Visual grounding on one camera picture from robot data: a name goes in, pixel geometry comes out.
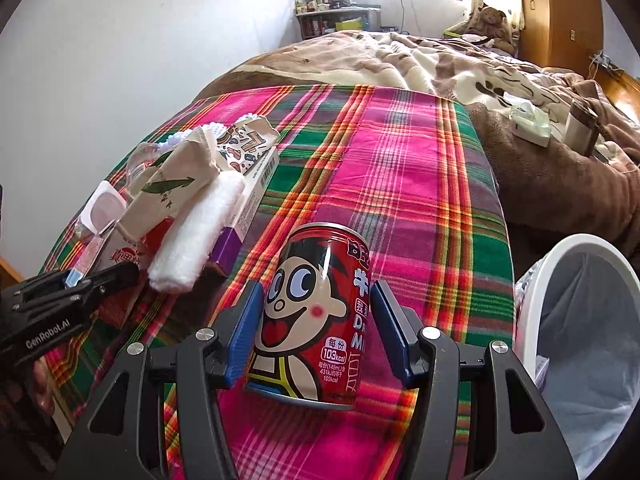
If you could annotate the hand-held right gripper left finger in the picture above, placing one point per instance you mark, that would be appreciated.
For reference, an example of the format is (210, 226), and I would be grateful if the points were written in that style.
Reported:
(245, 330)

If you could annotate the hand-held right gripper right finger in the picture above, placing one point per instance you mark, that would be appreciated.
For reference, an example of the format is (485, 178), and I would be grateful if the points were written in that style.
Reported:
(395, 330)

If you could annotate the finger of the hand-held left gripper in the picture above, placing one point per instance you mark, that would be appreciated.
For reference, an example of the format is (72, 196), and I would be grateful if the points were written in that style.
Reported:
(112, 277)
(45, 290)

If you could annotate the pink straw wrapper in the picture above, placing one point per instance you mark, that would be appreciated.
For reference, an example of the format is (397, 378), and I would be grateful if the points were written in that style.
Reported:
(90, 255)

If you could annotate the red cartoon drink can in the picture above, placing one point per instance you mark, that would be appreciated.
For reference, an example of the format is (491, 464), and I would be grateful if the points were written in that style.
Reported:
(310, 310)

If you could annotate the foam net sleeve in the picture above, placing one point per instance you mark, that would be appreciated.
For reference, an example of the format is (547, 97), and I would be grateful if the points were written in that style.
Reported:
(195, 240)

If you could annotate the patterned paper bag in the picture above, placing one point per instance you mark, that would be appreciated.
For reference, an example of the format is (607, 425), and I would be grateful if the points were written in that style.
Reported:
(245, 150)

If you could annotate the grey bin liner bag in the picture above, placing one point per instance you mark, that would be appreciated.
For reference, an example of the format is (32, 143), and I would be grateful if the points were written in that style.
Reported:
(590, 360)

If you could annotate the white plastic bin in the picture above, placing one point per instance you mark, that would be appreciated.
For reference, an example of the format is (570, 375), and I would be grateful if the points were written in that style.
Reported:
(590, 250)

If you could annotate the person's left hand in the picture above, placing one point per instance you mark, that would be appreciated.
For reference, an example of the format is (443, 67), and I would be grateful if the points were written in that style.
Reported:
(42, 385)

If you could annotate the red white drink carton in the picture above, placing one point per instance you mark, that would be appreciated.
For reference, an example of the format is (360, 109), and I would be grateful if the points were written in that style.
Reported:
(127, 255)

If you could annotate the white yogurt cup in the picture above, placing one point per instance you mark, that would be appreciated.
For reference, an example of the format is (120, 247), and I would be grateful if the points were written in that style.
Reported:
(102, 205)

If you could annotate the leaf print paper bag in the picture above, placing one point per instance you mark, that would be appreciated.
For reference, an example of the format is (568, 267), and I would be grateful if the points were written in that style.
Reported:
(165, 185)

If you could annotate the clear plastic cup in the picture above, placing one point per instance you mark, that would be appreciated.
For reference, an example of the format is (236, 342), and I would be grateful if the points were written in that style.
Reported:
(140, 165)

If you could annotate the white purple carton box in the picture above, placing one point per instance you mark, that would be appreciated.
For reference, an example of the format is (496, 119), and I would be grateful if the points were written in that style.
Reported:
(250, 200)

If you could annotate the pink green plaid cloth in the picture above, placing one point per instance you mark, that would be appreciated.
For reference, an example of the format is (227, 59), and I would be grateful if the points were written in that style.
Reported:
(400, 185)

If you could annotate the white lace paper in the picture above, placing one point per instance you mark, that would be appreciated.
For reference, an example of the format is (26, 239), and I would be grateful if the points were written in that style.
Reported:
(175, 137)

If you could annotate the brown cream fleece blanket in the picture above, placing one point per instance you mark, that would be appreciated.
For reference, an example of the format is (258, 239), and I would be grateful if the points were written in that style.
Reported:
(425, 60)

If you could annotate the white brown bottle on bed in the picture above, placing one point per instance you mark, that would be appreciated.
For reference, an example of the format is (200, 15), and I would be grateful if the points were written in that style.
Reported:
(580, 127)

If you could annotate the green flat box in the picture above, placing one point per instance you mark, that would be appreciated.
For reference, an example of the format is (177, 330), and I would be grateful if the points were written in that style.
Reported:
(457, 30)

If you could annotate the yellow green box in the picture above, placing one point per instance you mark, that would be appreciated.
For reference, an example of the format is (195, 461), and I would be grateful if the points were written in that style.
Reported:
(350, 24)

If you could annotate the cluttered wooden shelf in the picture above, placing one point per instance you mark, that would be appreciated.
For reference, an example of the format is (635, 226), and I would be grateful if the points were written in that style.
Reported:
(320, 22)

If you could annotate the brown teddy bear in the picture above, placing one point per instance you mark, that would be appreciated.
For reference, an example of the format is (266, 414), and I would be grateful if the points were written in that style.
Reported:
(492, 25)

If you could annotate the wooden headboard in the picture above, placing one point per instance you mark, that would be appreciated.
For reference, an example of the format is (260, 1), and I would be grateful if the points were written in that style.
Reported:
(620, 92)

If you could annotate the wooden wardrobe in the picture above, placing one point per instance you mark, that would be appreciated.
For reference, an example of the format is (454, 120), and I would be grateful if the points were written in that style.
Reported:
(555, 10)

